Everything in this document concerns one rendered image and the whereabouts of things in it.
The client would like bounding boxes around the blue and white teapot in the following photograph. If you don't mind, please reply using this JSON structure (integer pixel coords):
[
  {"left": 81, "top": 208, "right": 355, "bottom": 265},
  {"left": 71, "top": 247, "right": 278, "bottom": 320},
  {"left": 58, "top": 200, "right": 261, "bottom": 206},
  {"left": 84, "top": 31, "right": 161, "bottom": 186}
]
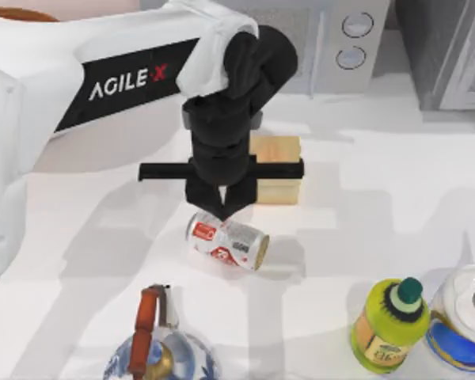
[{"left": 102, "top": 283, "right": 224, "bottom": 380}]

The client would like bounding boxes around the green bottle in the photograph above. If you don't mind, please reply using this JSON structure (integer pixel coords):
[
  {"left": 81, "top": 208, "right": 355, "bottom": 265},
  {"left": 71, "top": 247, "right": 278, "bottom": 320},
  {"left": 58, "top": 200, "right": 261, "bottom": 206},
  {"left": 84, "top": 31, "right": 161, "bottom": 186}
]
[{"left": 349, "top": 276, "right": 431, "bottom": 375}]

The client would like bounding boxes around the round grey microwave knob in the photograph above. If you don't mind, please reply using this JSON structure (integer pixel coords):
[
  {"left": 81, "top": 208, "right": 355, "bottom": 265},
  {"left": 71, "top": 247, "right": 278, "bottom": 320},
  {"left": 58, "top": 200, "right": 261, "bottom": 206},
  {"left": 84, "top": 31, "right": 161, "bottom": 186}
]
[
  {"left": 341, "top": 11, "right": 375, "bottom": 39},
  {"left": 335, "top": 44, "right": 368, "bottom": 71}
]

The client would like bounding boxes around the pale microwave oven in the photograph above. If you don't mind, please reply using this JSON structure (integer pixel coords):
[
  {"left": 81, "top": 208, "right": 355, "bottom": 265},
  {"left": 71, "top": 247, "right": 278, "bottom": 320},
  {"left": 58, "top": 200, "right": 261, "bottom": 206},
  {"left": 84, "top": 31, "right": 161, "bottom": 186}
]
[{"left": 221, "top": 0, "right": 392, "bottom": 97}]

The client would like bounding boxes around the pale wooden block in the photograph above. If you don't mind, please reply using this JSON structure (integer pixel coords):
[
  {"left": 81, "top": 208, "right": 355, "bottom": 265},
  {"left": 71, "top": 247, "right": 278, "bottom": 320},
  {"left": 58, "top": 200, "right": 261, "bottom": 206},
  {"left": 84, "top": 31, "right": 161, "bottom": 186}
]
[{"left": 248, "top": 135, "right": 306, "bottom": 206}]

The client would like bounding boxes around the grey cabinet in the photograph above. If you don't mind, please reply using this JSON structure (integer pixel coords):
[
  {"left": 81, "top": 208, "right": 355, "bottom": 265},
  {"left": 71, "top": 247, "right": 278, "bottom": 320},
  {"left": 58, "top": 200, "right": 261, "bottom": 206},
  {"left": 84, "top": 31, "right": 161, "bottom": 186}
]
[{"left": 394, "top": 0, "right": 475, "bottom": 113}]

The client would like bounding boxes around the brown rounded object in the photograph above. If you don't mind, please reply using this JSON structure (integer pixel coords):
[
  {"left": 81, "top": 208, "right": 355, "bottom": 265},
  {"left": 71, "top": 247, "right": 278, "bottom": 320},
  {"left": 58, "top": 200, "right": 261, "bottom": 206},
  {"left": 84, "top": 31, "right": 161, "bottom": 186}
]
[{"left": 0, "top": 9, "right": 61, "bottom": 24}]

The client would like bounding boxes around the red and white can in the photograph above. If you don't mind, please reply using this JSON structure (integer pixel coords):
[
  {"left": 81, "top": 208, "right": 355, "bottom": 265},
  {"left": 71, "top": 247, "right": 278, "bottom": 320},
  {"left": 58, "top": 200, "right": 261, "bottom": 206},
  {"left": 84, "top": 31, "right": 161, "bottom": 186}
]
[{"left": 185, "top": 210, "right": 271, "bottom": 272}]

